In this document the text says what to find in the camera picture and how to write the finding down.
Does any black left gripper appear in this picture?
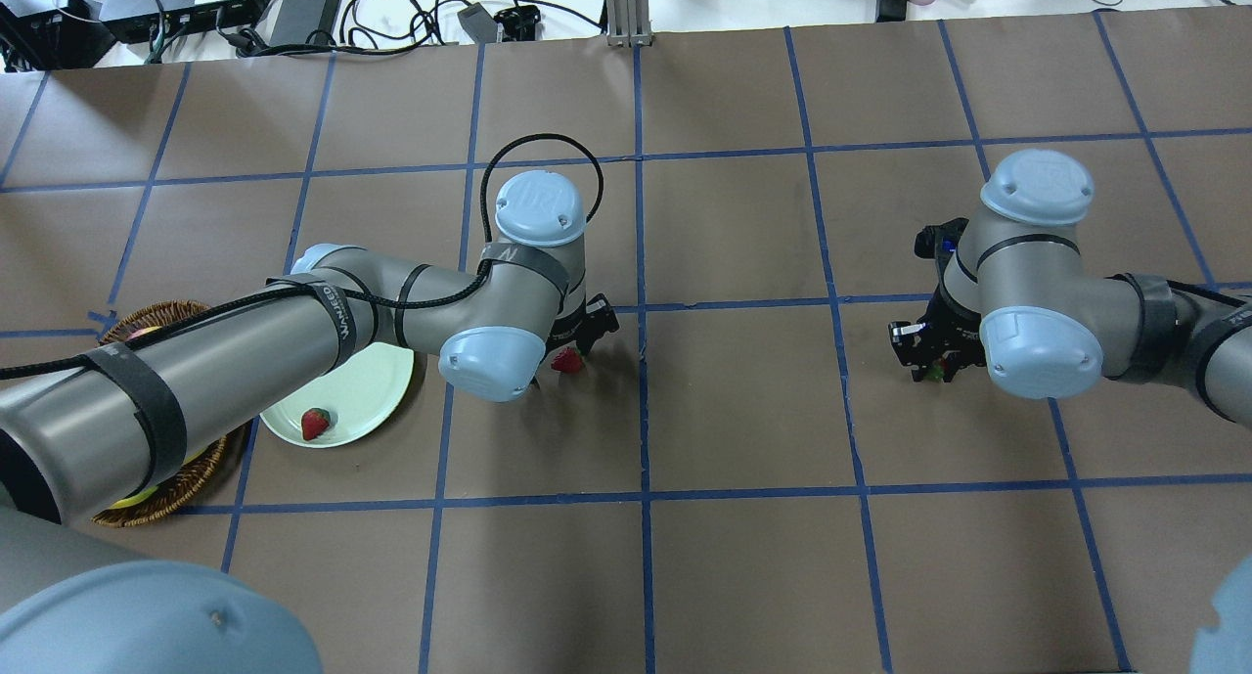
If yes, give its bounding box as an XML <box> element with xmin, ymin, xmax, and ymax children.
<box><xmin>547</xmin><ymin>294</ymin><xmax>620</xmax><ymax>357</ymax></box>

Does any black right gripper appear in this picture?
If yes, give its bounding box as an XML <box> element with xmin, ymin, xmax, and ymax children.
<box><xmin>888</xmin><ymin>219</ymin><xmax>987</xmax><ymax>382</ymax></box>

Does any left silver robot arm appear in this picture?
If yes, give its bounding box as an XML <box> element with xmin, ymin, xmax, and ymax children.
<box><xmin>3</xmin><ymin>170</ymin><xmax>616</xmax><ymax>673</ymax></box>

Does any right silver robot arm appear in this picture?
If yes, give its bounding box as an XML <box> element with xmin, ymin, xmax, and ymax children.
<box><xmin>889</xmin><ymin>148</ymin><xmax>1249</xmax><ymax>492</ymax></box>

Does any pale green plate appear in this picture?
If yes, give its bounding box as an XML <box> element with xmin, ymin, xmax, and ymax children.
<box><xmin>260</xmin><ymin>343</ymin><xmax>417</xmax><ymax>448</ymax></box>

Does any black power adapter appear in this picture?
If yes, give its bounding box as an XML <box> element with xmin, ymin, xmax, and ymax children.
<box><xmin>268</xmin><ymin>0</ymin><xmax>341</xmax><ymax>48</ymax></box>

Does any red yellow apple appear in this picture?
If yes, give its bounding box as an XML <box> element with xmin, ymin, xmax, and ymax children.
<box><xmin>125</xmin><ymin>326</ymin><xmax>162</xmax><ymax>342</ymax></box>

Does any woven wicker basket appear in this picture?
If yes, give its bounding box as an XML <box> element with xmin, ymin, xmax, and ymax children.
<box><xmin>91</xmin><ymin>299</ymin><xmax>247</xmax><ymax>527</ymax></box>

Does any yellow banana bunch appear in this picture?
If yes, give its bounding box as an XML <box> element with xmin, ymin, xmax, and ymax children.
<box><xmin>109</xmin><ymin>438</ymin><xmax>223</xmax><ymax>510</ymax></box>

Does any aluminium frame post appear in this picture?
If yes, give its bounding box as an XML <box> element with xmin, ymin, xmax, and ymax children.
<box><xmin>603</xmin><ymin>0</ymin><xmax>654</xmax><ymax>48</ymax></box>

